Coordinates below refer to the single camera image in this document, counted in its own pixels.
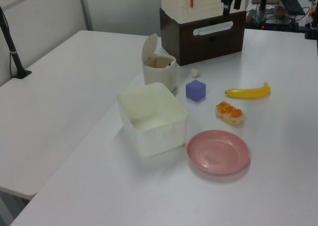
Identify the purple cube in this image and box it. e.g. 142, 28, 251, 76
185, 79, 207, 103

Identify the black clamp mount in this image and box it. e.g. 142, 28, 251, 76
303, 18, 318, 40

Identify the white plastic storage box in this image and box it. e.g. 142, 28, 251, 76
116, 82, 189, 158

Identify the dark brown drawer box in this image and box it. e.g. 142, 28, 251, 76
159, 7, 246, 67

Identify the pink plastic plate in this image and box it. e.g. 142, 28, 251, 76
186, 129, 250, 175

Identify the orange glazed toy bread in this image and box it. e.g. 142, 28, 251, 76
215, 101, 245, 126

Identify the cream toy cabinet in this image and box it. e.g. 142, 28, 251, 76
160, 0, 246, 23

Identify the yellow toy banana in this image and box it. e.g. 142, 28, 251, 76
224, 81, 271, 99

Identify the black electronics box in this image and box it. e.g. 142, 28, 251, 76
262, 16, 295, 31

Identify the black keyboard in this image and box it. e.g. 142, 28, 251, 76
282, 0, 307, 15

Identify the cream trash can with lid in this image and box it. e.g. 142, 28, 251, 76
141, 33, 177, 92

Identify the black camera stand pole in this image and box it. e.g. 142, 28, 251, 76
0, 6, 32, 79

